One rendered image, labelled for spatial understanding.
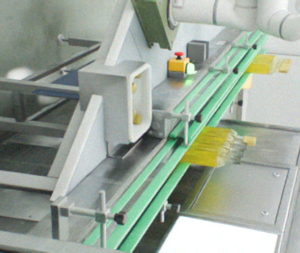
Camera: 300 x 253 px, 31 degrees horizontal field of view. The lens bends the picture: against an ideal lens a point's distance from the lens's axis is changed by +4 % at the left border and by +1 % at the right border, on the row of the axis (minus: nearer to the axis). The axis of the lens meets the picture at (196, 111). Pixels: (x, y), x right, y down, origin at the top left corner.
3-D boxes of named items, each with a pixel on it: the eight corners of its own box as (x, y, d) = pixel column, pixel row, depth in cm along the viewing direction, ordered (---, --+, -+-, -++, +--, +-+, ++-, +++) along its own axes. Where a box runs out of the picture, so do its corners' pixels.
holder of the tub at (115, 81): (105, 157, 169) (128, 160, 167) (101, 73, 159) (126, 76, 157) (126, 136, 184) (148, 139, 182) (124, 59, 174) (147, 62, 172)
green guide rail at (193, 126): (169, 136, 186) (190, 140, 184) (169, 134, 186) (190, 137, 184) (256, 34, 344) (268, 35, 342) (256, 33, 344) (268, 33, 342)
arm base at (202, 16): (163, 6, 178) (208, 10, 174) (173, -25, 183) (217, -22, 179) (173, 32, 192) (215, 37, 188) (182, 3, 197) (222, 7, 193)
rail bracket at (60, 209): (28, 251, 127) (121, 267, 121) (24, 185, 121) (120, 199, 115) (41, 239, 131) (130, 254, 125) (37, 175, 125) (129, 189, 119)
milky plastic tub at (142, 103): (105, 141, 166) (132, 145, 164) (103, 73, 158) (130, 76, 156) (128, 122, 182) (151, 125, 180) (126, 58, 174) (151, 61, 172)
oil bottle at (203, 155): (165, 160, 188) (225, 169, 182) (166, 145, 185) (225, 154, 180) (171, 153, 193) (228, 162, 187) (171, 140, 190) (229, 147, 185)
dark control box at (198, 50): (186, 60, 244) (204, 62, 241) (186, 43, 241) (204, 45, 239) (191, 55, 251) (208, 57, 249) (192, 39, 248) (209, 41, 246)
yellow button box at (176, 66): (167, 76, 219) (184, 78, 217) (167, 58, 216) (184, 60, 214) (172, 72, 225) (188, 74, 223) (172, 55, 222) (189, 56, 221)
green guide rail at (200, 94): (169, 117, 184) (191, 120, 182) (169, 114, 183) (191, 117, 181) (256, 23, 341) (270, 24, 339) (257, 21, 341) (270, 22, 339)
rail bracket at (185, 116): (165, 144, 183) (200, 149, 179) (165, 99, 177) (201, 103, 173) (167, 141, 185) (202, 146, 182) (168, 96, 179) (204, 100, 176)
